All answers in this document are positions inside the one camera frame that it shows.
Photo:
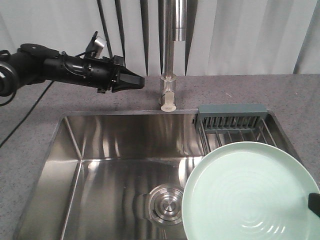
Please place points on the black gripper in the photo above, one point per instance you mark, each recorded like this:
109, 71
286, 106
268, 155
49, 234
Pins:
102, 74

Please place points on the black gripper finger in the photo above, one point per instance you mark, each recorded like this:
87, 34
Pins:
314, 203

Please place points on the mint green plate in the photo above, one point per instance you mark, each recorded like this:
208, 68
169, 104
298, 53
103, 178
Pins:
249, 191

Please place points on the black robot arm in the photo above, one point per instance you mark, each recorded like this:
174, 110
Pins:
34, 63

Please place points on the chrome faucet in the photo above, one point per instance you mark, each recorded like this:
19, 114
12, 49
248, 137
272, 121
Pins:
174, 30

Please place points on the stainless steel sink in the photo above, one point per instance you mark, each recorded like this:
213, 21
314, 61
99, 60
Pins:
98, 169

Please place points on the white curtain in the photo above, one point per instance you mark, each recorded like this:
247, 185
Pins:
223, 37

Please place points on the steel sink drain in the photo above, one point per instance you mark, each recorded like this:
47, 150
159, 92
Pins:
163, 204

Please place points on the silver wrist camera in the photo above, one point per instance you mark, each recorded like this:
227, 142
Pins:
96, 45

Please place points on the teal wire dish rack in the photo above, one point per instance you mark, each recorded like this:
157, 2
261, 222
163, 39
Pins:
220, 124

